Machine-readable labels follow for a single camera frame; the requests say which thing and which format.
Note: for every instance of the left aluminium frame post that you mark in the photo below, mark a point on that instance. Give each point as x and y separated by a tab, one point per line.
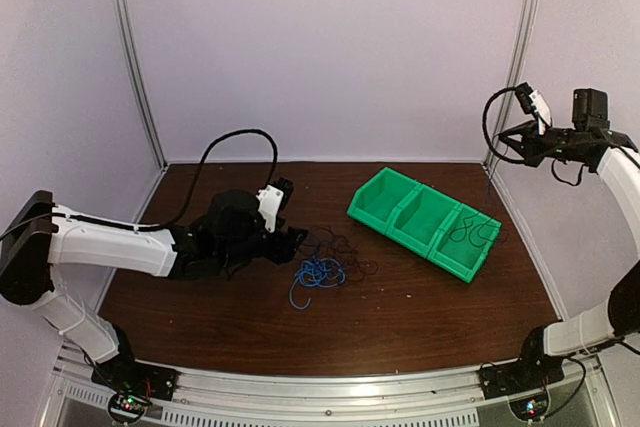
134	71

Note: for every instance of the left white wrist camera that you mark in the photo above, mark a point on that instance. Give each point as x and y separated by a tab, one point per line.
272	198

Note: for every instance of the front aluminium rail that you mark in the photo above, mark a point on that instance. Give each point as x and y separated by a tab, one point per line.
451	397

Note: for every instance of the right circuit board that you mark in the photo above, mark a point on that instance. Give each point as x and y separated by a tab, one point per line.
529	409

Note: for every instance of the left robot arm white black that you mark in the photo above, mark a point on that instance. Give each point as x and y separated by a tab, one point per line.
238	228

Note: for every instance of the circuit board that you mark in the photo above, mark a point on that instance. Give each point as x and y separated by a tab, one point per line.
529	409
127	408

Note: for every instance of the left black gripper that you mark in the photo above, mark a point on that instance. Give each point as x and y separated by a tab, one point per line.
285	245

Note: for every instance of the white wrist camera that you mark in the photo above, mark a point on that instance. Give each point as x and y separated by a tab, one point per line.
272	198
533	103

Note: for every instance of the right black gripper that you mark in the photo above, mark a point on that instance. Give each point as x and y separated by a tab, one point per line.
530	149

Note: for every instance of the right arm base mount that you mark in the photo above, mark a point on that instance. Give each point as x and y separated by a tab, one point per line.
499	380

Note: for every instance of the aluminium frame post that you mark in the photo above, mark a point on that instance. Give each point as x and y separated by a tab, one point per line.
134	71
526	21

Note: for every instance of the right aluminium frame post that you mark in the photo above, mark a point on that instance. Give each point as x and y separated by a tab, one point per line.
526	21

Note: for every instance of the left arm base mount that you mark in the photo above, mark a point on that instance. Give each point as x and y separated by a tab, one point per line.
140	379

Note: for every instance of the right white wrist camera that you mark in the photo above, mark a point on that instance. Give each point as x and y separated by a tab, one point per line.
533	103

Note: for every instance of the left circuit board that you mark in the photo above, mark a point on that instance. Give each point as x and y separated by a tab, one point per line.
127	408

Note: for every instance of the green three-compartment bin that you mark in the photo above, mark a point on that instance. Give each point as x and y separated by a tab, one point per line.
450	234

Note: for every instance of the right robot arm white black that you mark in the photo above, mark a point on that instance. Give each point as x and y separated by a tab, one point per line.
613	158

